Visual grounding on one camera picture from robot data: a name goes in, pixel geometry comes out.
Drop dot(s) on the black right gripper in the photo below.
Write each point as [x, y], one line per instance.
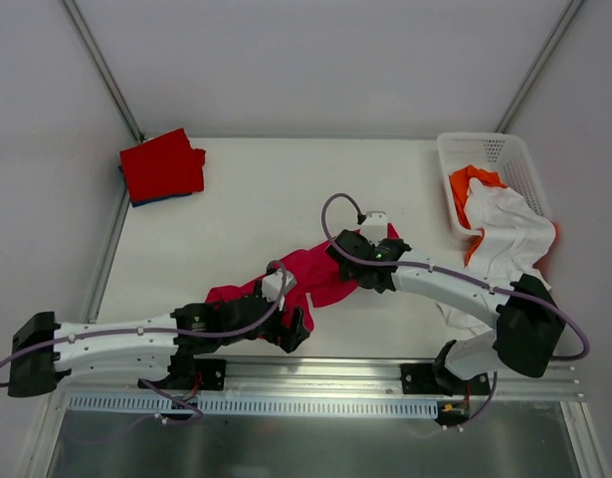
[345, 260]

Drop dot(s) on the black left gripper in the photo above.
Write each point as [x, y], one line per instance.
[284, 328]

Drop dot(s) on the magenta t shirt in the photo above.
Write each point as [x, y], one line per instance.
[318, 283]

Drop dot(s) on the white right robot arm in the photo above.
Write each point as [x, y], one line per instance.
[523, 327]

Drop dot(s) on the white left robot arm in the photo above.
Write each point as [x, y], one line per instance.
[164, 350]

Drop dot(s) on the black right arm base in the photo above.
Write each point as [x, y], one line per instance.
[419, 379]

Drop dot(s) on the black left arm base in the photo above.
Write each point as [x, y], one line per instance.
[191, 374]

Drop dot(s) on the orange t shirt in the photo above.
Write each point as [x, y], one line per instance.
[460, 181]

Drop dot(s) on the white t shirt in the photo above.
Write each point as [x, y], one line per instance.
[514, 238]

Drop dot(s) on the white perforated plastic basket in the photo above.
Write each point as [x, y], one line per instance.
[505, 154]

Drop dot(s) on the folded red t shirt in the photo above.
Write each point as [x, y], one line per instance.
[164, 165]

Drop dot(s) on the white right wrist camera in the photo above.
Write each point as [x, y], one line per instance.
[374, 226]

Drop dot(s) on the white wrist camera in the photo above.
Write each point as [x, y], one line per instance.
[374, 226]
[274, 283]

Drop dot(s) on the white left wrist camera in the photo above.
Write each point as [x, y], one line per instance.
[274, 283]

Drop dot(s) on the white slotted cable duct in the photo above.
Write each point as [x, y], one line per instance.
[258, 406]

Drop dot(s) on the aluminium mounting rail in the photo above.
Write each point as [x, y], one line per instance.
[375, 378]

